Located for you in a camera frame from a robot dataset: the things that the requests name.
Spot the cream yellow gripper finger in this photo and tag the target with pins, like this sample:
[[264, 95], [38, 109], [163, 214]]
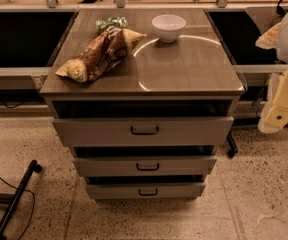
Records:
[[274, 115]]

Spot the grey top drawer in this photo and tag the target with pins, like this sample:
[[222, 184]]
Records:
[[118, 132]]

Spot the grey drawer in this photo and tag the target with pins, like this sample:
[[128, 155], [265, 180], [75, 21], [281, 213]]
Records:
[[118, 132], [145, 190], [144, 166]]

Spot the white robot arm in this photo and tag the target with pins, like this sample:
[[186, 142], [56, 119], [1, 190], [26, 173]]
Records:
[[276, 37]]

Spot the grey middle drawer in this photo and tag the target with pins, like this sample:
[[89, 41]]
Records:
[[144, 166]]

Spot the grey drawer cabinet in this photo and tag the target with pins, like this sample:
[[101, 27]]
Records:
[[190, 77]]

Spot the grey bottom drawer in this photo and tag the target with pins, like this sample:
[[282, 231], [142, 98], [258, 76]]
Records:
[[145, 190]]

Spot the black caster leg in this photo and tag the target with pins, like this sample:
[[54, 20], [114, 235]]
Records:
[[233, 147]]

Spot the white bowl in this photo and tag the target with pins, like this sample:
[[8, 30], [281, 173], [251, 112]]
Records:
[[168, 27]]

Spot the brown chip bag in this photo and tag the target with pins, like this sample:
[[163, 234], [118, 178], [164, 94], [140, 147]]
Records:
[[105, 52]]

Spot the green snack bag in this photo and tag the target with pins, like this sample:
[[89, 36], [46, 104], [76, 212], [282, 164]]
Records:
[[104, 23]]

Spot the black stand leg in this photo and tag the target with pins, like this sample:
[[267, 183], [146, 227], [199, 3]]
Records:
[[12, 200]]

